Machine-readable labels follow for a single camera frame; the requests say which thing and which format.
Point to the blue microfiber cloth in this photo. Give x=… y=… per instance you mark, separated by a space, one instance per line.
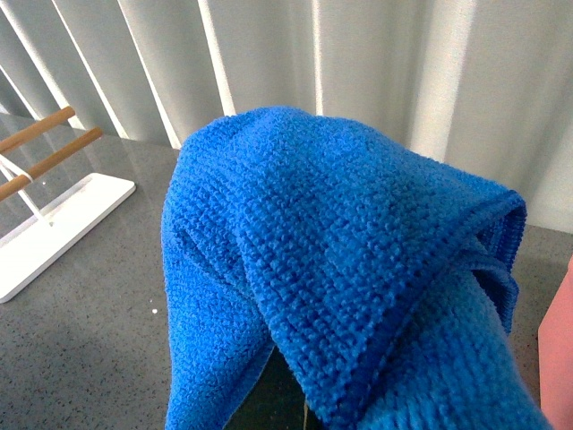
x=381 y=276

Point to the white rack with wooden bars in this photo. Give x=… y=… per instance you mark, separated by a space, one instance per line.
x=40 y=240

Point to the white curtain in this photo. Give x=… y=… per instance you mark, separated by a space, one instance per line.
x=485 y=86

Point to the pink box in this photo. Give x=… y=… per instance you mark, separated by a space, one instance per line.
x=555 y=356

